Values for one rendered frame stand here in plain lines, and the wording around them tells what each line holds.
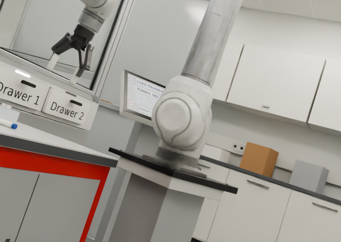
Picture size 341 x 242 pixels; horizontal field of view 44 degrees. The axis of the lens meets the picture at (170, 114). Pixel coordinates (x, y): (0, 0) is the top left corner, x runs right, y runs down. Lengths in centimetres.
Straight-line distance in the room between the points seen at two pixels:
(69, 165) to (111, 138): 218
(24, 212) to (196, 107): 55
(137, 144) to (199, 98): 121
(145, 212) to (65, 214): 34
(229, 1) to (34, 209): 83
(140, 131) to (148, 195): 102
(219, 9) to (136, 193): 68
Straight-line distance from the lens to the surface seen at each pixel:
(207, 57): 133
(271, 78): 469
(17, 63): 175
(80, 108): 206
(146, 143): 247
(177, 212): 147
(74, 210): 125
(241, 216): 418
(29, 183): 107
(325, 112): 452
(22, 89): 177
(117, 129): 330
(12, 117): 138
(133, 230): 150
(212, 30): 135
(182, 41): 326
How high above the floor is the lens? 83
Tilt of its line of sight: 5 degrees up
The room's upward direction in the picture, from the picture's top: 19 degrees clockwise
